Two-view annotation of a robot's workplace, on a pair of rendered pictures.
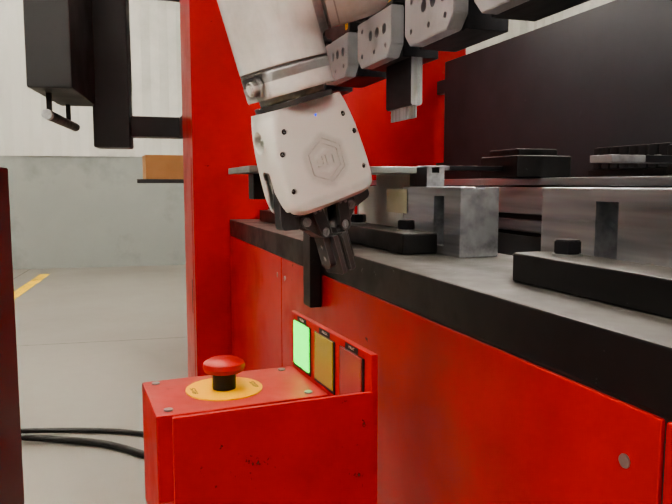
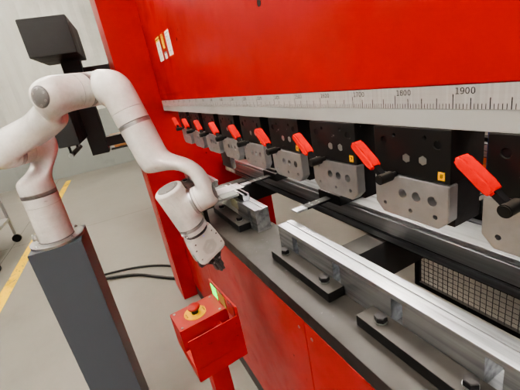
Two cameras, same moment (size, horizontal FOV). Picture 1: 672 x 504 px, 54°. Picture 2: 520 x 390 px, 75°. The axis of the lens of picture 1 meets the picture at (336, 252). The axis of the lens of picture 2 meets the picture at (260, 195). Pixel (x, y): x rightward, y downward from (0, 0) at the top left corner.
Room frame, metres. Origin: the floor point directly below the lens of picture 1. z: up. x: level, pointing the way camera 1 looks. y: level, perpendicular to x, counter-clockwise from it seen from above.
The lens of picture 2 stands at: (-0.32, -0.08, 1.47)
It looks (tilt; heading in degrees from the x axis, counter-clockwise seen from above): 20 degrees down; 354
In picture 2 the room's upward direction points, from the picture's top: 11 degrees counter-clockwise
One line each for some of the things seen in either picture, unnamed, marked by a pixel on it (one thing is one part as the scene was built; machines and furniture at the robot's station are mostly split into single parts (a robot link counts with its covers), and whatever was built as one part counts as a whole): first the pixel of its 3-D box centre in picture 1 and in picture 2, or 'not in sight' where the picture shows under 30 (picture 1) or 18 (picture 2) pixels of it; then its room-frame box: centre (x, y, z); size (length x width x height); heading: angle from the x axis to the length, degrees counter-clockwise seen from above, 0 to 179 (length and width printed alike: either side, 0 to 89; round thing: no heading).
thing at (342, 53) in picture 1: (355, 39); (204, 128); (1.34, -0.04, 1.26); 0.15 x 0.09 x 0.17; 19
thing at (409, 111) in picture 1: (403, 91); (228, 160); (1.13, -0.11, 1.13); 0.10 x 0.02 x 0.10; 19
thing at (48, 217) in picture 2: not in sight; (49, 217); (0.97, 0.59, 1.09); 0.19 x 0.19 x 0.18
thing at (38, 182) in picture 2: not in sight; (35, 160); (0.99, 0.58, 1.30); 0.19 x 0.12 x 0.24; 147
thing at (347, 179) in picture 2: not in sight; (347, 154); (0.39, -0.36, 1.26); 0.15 x 0.09 x 0.17; 19
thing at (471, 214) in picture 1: (416, 215); (242, 206); (1.07, -0.13, 0.92); 0.39 x 0.06 x 0.10; 19
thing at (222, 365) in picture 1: (224, 376); (194, 309); (0.61, 0.11, 0.79); 0.04 x 0.04 x 0.04
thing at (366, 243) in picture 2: not in sight; (405, 241); (0.68, -0.67, 0.81); 0.64 x 0.08 x 0.14; 109
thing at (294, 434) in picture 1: (247, 435); (205, 326); (0.57, 0.08, 0.75); 0.20 x 0.16 x 0.18; 23
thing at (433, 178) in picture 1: (407, 177); (236, 192); (1.11, -0.12, 0.98); 0.20 x 0.03 x 0.03; 19
